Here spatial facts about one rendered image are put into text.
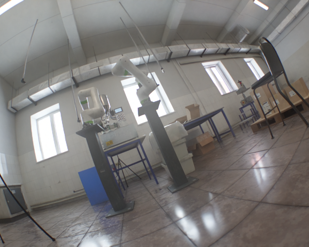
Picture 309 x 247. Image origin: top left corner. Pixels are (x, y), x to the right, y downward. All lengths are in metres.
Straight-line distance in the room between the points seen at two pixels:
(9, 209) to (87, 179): 2.17
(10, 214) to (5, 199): 0.33
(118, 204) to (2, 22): 4.88
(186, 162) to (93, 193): 1.55
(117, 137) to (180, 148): 1.00
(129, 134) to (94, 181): 0.97
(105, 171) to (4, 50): 4.80
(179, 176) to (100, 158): 0.82
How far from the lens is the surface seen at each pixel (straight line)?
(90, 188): 2.42
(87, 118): 1.58
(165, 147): 1.42
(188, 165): 1.86
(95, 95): 1.81
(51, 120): 5.23
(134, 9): 4.84
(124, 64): 1.52
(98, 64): 4.54
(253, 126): 2.60
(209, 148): 3.11
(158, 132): 1.43
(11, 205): 3.74
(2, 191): 3.68
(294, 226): 0.55
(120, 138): 2.21
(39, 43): 4.99
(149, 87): 1.47
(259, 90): 2.52
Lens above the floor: 0.41
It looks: 12 degrees up
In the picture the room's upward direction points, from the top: 24 degrees counter-clockwise
